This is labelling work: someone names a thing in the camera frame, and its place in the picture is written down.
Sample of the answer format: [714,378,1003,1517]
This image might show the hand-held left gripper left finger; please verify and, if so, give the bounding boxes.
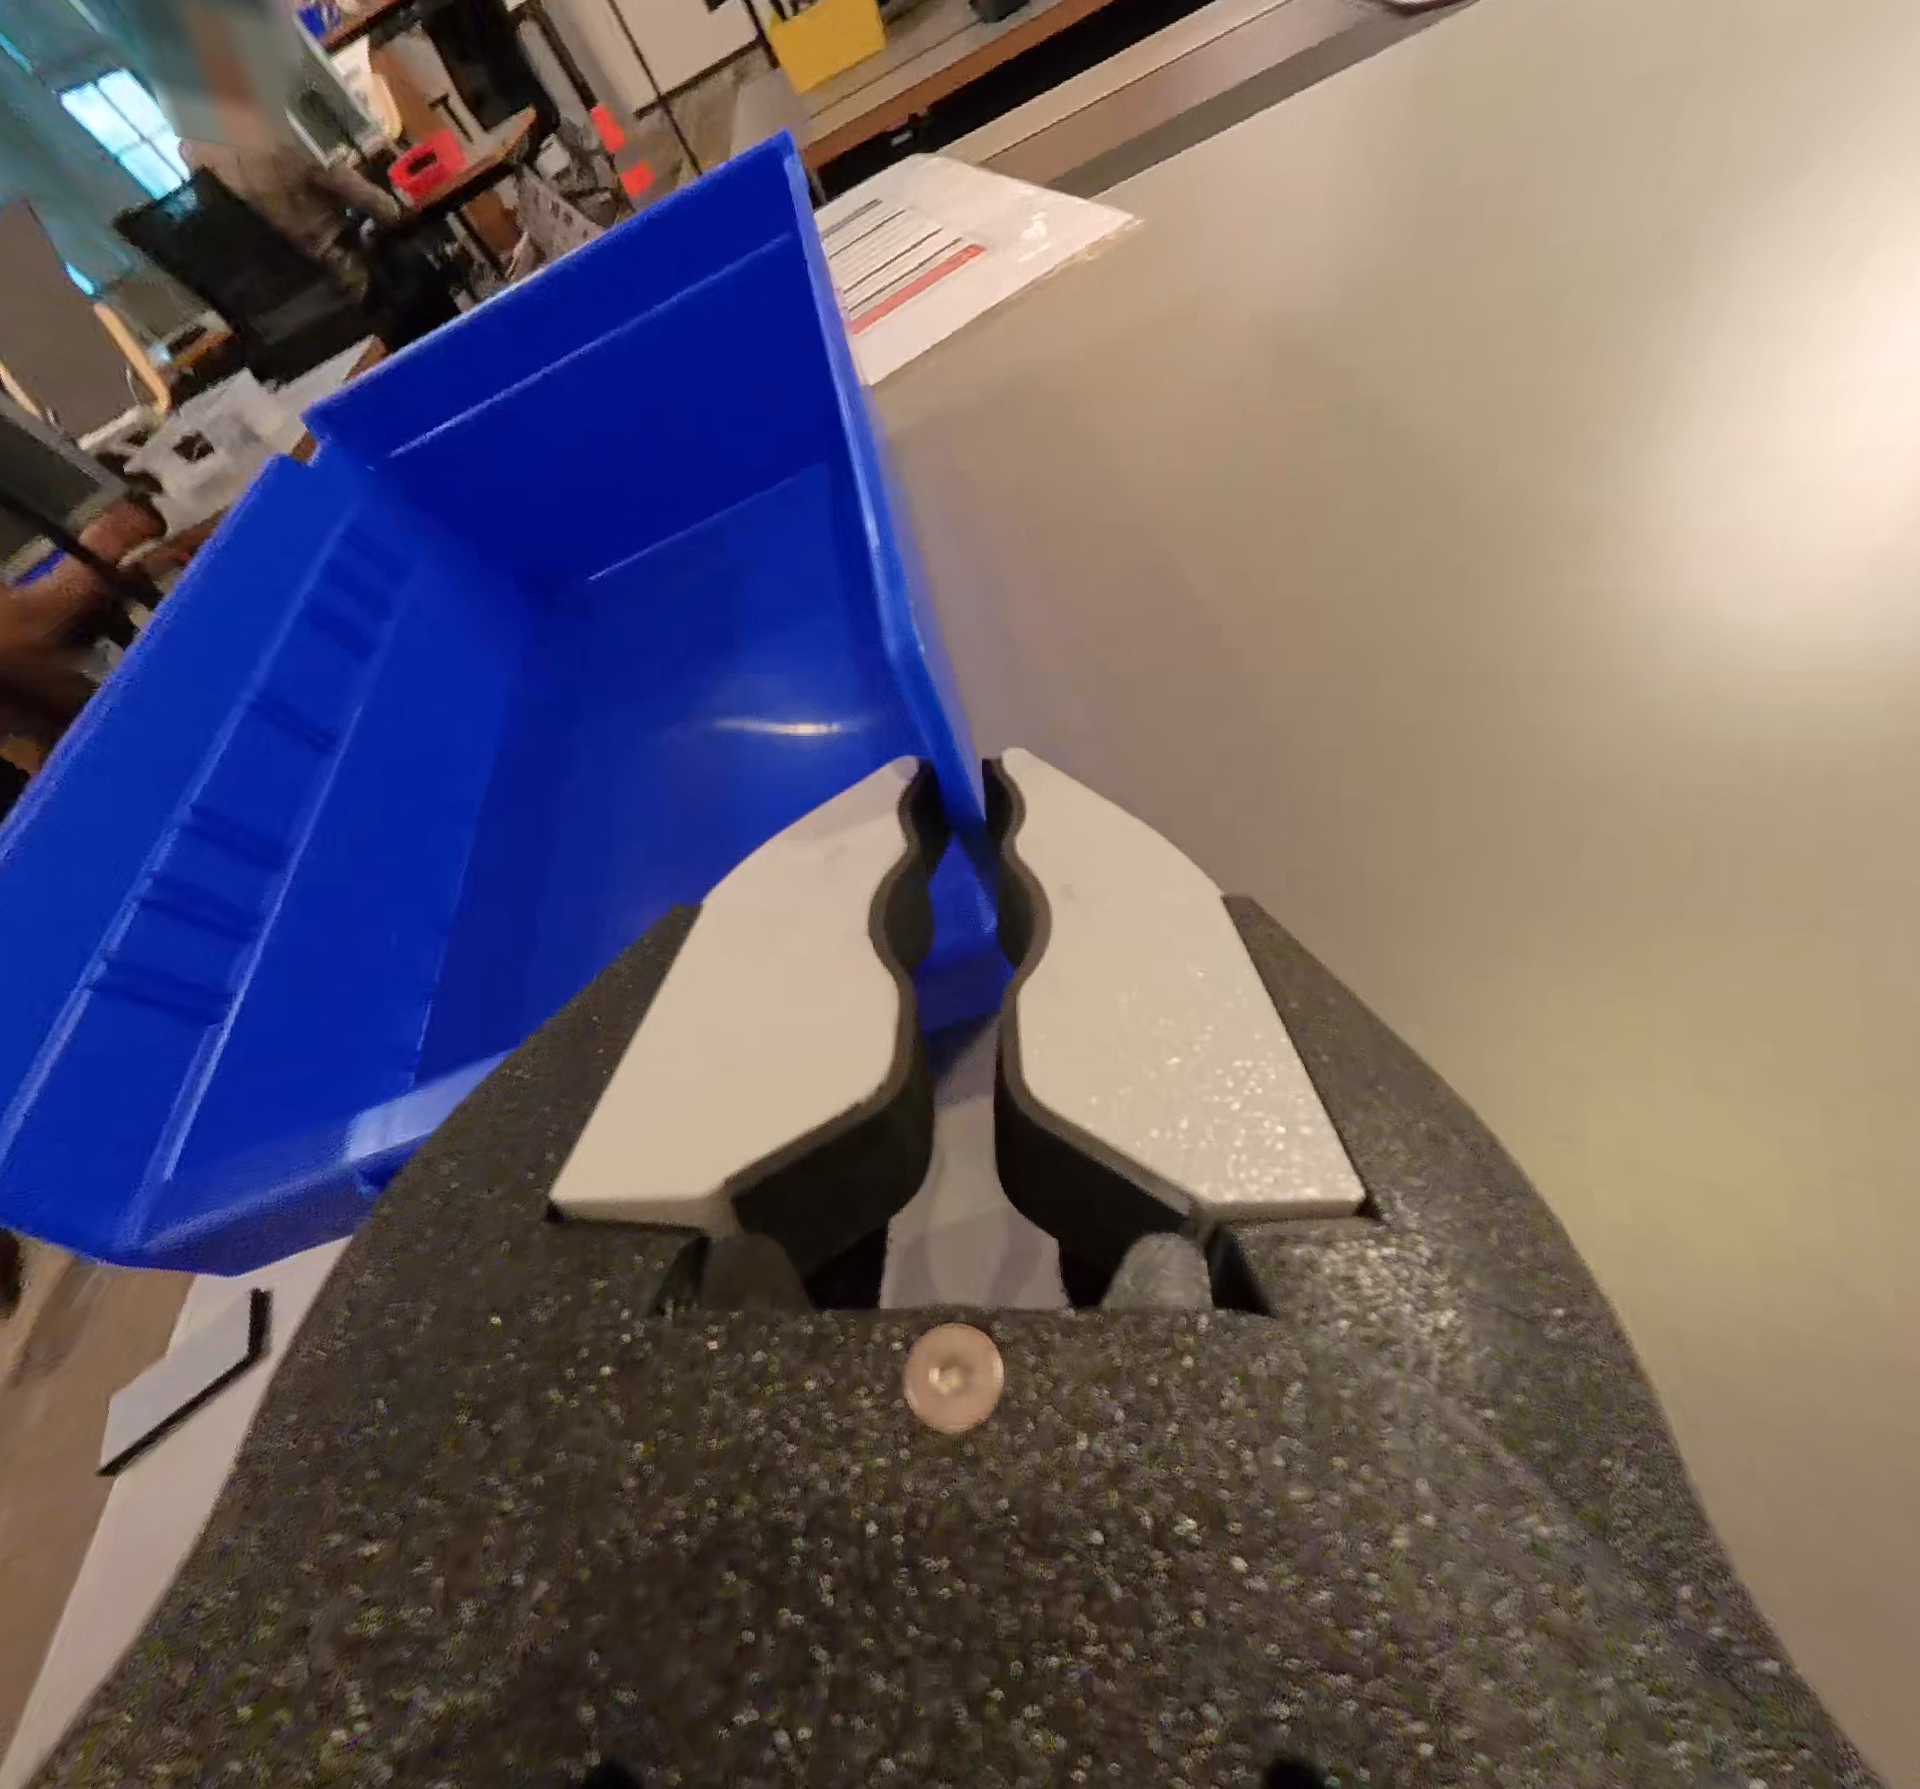
[550,754,954,1307]

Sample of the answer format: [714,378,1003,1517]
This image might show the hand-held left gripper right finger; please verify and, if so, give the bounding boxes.
[978,747,1372,1307]

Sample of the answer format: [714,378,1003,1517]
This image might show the blue plastic bin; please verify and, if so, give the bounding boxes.
[0,129,1017,1279]

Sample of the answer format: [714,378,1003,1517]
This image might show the white card with black edge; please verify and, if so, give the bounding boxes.
[96,1285,274,1478]

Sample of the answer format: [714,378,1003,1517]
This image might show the paper sheet in plastic sleeve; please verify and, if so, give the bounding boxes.
[813,152,1140,390]

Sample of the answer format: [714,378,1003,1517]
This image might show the orange floor markers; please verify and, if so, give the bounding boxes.
[587,98,660,199]

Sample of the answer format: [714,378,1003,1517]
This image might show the black office chair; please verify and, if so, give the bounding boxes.
[112,165,380,383]

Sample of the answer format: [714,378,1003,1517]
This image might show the small yellow bin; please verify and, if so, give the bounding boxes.
[766,0,887,95]

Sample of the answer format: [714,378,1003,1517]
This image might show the wooden workbench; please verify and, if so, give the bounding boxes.
[791,0,1359,173]

